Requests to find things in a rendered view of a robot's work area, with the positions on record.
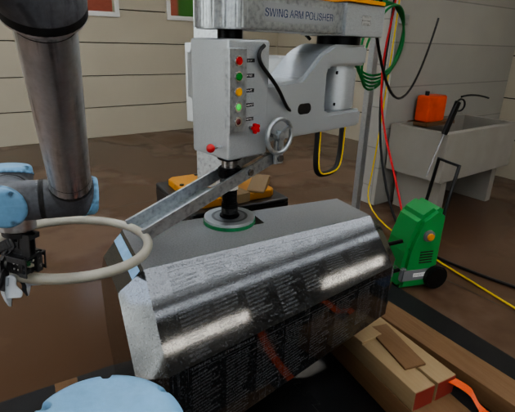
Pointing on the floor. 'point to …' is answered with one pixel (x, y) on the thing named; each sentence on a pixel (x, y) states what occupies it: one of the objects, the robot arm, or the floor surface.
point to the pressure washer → (420, 239)
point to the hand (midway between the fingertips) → (16, 296)
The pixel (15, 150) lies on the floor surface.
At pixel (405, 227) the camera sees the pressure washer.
